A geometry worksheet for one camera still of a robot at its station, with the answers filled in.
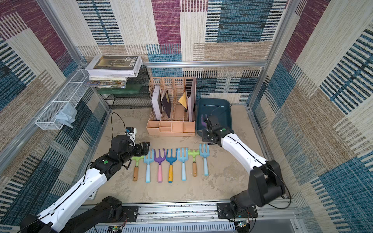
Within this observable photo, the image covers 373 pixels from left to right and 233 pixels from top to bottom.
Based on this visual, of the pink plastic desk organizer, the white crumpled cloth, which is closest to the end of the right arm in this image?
the pink plastic desk organizer

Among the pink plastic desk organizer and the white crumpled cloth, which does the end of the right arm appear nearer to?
the pink plastic desk organizer

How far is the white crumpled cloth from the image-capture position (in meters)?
0.67
